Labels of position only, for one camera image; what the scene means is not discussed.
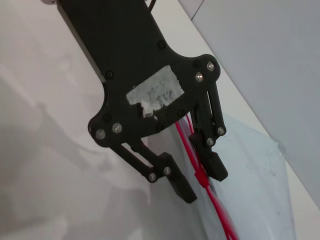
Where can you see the clear document bag red zipper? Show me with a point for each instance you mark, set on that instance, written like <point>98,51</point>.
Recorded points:
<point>250,187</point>

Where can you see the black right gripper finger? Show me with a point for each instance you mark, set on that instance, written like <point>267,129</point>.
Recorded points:
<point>162,167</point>
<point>215,165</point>

